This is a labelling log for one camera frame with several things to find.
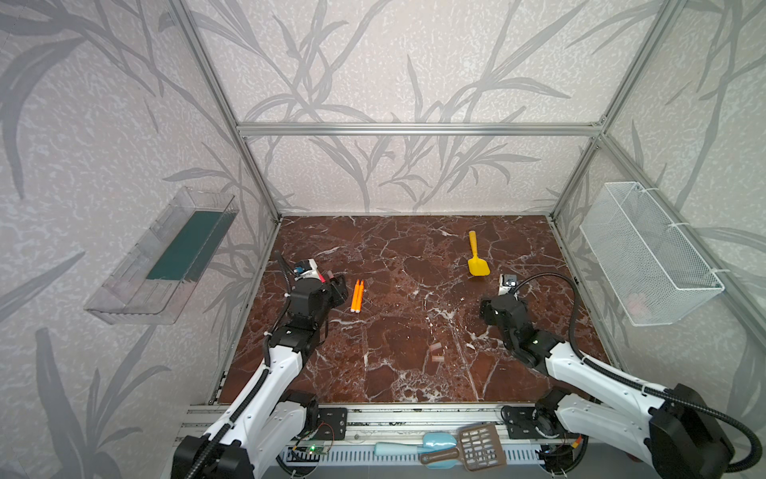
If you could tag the aluminium front rail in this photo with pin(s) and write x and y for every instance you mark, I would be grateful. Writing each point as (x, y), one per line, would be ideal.
(369, 423)

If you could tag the brown slotted litter scoop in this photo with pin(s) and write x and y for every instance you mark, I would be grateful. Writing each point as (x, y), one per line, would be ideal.
(478, 448)

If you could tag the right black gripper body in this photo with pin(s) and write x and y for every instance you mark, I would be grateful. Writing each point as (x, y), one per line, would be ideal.
(491, 305)

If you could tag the orange highlighter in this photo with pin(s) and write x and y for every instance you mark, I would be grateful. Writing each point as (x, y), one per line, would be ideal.
(353, 307)
(360, 298)

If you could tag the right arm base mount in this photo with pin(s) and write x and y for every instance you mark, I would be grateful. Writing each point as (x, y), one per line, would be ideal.
(526, 422)

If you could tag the clear plastic wall tray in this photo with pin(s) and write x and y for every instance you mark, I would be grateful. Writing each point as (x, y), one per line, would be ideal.
(157, 278)

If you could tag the yellow plastic scoop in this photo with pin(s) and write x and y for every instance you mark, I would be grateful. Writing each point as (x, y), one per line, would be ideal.
(478, 267)

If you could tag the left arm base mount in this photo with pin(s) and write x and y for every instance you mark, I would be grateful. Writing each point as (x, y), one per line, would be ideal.
(326, 423)

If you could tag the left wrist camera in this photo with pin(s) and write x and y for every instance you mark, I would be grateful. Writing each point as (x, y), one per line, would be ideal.
(307, 269)

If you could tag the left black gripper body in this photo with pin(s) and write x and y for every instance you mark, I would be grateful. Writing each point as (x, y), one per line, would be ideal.
(333, 290)

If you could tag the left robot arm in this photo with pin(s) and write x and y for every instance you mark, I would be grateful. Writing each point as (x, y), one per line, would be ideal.
(244, 441)

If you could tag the light blue brush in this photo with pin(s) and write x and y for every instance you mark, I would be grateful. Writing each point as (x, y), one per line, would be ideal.
(431, 442)

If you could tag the white wire basket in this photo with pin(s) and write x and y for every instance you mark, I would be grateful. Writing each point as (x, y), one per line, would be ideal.
(656, 273)

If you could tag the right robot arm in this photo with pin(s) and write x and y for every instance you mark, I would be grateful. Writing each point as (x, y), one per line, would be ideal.
(670, 429)

